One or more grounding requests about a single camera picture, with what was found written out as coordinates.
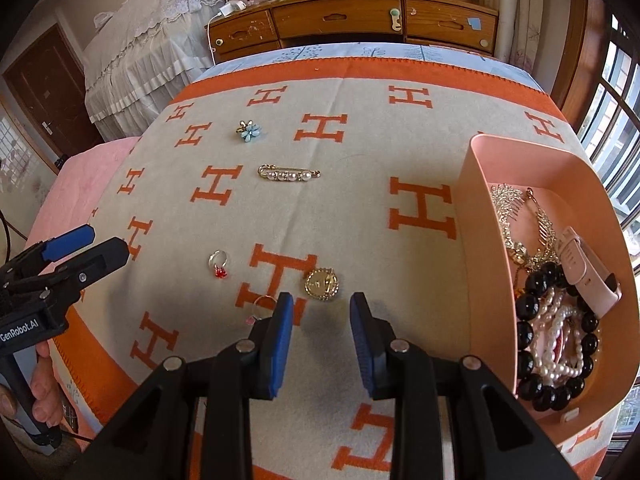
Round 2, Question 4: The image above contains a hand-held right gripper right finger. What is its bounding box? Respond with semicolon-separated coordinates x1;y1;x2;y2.
348;291;581;480

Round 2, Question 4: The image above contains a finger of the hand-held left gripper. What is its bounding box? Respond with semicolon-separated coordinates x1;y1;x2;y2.
12;237;130;306
0;224;97;281

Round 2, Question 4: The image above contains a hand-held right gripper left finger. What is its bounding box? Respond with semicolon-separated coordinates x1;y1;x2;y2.
65;292;296;480

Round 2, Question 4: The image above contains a round gold medallion brooch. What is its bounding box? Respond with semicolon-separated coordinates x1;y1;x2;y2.
304;267;342;302

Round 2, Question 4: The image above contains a black bead bracelet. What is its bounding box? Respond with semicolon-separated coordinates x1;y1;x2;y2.
515;261;600;412

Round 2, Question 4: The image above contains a white pearl bracelet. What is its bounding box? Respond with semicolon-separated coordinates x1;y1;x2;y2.
532;310;586;386

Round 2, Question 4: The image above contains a red cord bracelet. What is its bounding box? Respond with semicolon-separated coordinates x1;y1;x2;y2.
552;322;571;361

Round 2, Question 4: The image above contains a pink strap smartwatch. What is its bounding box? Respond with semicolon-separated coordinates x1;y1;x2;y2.
557;226;623;318

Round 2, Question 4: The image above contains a pink rectangular box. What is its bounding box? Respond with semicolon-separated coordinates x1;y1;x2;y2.
455;133;632;423

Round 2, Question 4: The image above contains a person's left hand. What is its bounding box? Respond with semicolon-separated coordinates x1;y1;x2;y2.
0;342;66;428

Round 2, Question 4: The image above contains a pink towel blanket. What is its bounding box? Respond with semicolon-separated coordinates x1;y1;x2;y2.
22;136;141;281

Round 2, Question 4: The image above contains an orange and beige printed blanket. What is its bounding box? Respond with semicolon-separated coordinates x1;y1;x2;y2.
52;52;616;480

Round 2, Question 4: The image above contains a gold pearl pin brooch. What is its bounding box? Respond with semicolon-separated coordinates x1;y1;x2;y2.
257;163;322;184

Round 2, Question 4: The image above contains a brown wooden door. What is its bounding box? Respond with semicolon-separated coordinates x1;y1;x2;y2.
2;22;106;161

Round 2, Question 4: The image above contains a blue flower brooch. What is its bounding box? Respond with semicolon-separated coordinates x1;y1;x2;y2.
234;120;263;143

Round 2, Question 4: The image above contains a piano under white lace cover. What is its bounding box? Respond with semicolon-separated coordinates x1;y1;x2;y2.
82;0;226;141

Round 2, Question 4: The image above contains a light blue bed sheet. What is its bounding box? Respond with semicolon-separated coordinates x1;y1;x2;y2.
192;41;551;93

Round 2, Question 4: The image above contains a wooden desk with drawers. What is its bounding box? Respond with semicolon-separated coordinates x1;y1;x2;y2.
206;0;501;66

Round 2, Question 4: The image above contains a metal window grille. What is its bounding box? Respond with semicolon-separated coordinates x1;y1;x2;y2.
575;10;640;241

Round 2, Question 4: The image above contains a pale patterned curtain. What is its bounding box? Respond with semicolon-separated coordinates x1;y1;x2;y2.
495;0;588;91

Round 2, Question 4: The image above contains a red stone ring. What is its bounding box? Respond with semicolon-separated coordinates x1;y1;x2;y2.
208;250;231;279

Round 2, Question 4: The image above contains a white charger cable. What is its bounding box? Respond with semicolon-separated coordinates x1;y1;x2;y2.
207;10;223;66

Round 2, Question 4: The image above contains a wooden window frame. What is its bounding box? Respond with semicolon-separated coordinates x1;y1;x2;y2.
550;0;608;121

